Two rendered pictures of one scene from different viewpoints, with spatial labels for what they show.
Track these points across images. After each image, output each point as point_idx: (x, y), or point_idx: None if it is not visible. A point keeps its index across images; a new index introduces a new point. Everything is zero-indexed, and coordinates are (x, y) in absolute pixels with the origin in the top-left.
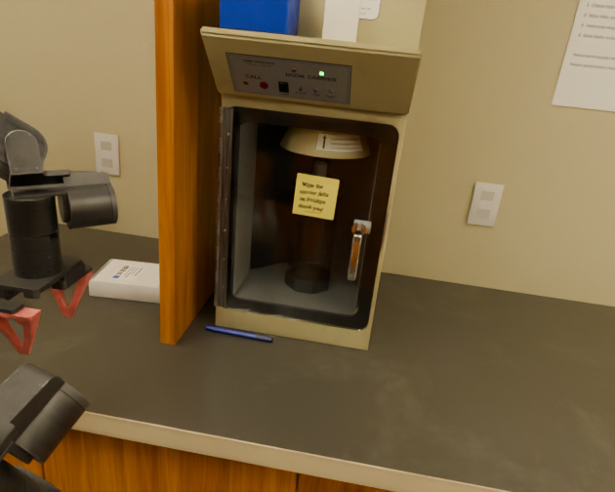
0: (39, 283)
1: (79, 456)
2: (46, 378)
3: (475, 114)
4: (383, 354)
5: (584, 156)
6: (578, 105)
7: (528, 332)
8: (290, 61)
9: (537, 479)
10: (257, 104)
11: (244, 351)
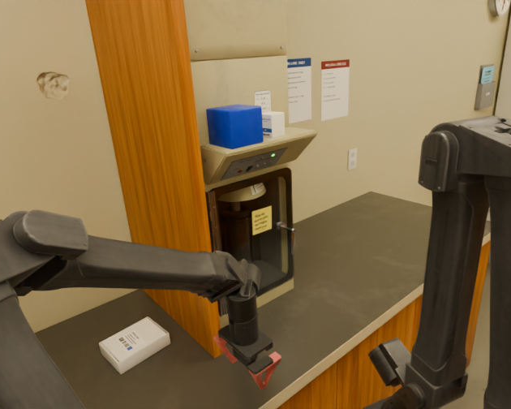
0: (265, 338)
1: None
2: (397, 340)
3: None
4: (301, 285)
5: None
6: (289, 122)
7: (322, 238)
8: (262, 154)
9: (402, 288)
10: (223, 182)
11: None
